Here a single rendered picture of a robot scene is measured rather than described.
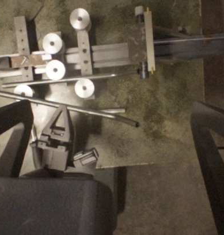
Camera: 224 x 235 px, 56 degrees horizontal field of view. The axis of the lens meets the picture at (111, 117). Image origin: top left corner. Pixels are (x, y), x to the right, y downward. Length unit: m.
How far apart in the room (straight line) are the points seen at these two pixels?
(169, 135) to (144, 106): 0.12
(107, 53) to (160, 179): 1.25
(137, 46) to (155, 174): 1.29
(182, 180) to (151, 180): 0.23
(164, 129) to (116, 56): 0.26
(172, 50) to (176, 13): 0.12
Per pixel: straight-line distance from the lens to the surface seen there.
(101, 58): 0.63
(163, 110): 0.67
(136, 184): 1.70
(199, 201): 1.87
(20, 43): 0.67
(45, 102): 0.53
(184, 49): 0.66
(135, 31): 0.51
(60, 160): 0.52
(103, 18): 0.69
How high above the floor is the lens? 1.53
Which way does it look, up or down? 83 degrees down
